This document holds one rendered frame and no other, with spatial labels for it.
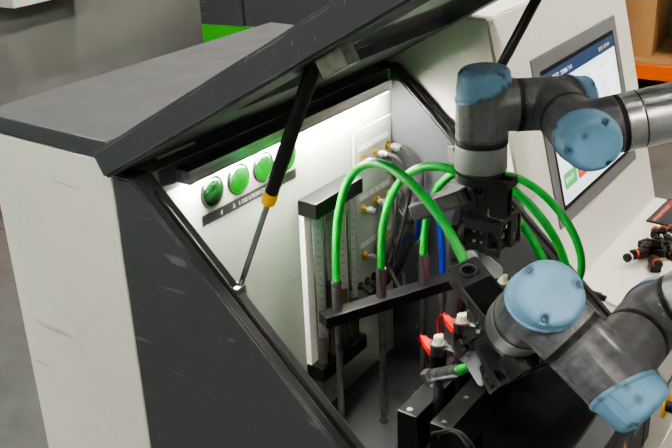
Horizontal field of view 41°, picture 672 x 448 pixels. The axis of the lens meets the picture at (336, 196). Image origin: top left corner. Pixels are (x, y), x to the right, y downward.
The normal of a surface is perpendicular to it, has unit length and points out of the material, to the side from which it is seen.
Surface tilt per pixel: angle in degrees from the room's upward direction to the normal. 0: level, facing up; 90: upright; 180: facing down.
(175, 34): 90
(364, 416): 0
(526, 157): 76
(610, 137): 90
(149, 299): 90
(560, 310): 45
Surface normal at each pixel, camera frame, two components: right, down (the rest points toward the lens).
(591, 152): 0.05, 0.39
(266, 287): 0.82, 0.20
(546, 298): 0.05, -0.37
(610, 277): -0.04, -0.92
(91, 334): -0.57, 0.34
